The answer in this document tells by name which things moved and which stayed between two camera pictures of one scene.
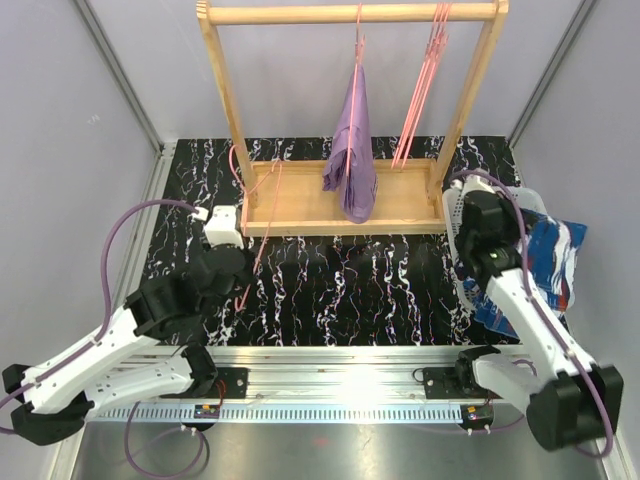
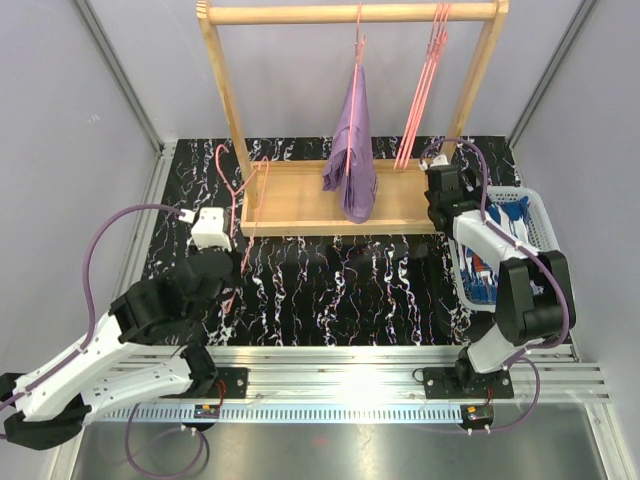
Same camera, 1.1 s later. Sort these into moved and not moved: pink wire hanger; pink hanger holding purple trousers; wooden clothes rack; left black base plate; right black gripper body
Moved: right black gripper body; pink wire hanger
Not moved: wooden clothes rack; left black base plate; pink hanger holding purple trousers
